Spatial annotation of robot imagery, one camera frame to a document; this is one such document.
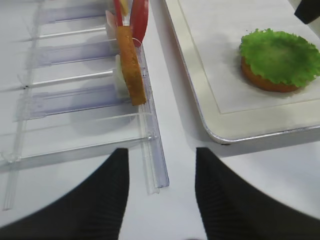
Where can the clear acrylic left rack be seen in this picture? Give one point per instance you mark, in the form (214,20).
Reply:
(62,92)

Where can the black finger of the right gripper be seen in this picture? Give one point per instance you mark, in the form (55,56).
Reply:
(307,11)

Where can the left red tomato slice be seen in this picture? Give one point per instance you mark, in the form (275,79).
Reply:
(118,13)

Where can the green lettuce leaf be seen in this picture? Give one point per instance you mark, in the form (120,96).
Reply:
(281,57)

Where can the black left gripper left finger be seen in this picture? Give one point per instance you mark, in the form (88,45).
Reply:
(94,210)

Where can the brown bread slice in rack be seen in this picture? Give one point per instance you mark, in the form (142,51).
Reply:
(130,66)

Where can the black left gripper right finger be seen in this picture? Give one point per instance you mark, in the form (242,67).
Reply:
(233,209)

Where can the red tomato slice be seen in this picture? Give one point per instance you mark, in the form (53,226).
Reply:
(118,13)
(139,20)

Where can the right red tomato slice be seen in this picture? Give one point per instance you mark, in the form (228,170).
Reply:
(139,20)

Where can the white paper tray liner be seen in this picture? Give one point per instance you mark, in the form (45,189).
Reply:
(217,27)

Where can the toasted bread slice on tray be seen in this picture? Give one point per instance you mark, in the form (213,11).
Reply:
(263,83)

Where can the orange cheese slice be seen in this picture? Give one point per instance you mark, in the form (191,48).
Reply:
(124,7)

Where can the cream rectangular metal tray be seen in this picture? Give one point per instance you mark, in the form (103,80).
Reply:
(239,126)

